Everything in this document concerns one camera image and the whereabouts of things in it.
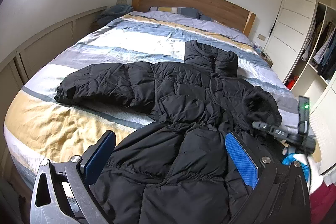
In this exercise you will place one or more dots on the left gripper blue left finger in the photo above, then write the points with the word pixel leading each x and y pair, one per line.
pixel 96 156

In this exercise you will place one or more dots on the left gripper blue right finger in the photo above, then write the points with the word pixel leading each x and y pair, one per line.
pixel 246 162

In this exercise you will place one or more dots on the black puffer jacket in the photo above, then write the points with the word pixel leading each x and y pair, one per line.
pixel 176 169

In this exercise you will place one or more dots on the hanging clothes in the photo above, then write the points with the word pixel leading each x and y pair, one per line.
pixel 320 51

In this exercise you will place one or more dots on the red object in wardrobe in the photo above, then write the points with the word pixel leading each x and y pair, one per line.
pixel 291 82

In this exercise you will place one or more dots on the striped duvet cover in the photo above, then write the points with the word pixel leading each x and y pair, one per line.
pixel 36 127

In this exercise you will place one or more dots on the white open wardrobe shelf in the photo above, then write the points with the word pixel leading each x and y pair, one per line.
pixel 316 81

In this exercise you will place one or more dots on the wooden nightstand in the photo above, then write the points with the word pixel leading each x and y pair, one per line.
pixel 264 56

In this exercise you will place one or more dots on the white wardrobe sliding door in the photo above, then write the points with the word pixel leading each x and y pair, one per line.
pixel 289 35

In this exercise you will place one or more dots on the dark blue blanket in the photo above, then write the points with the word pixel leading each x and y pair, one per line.
pixel 113 13

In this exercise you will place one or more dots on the striped pillow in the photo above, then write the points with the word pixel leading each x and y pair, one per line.
pixel 185 11

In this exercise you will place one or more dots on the wooden headboard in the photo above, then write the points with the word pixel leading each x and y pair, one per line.
pixel 222 11

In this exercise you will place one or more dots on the wall switch plate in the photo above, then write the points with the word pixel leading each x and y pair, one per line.
pixel 261 37

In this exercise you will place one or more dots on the low beige wall cabinet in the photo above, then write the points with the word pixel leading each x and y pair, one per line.
pixel 21 64

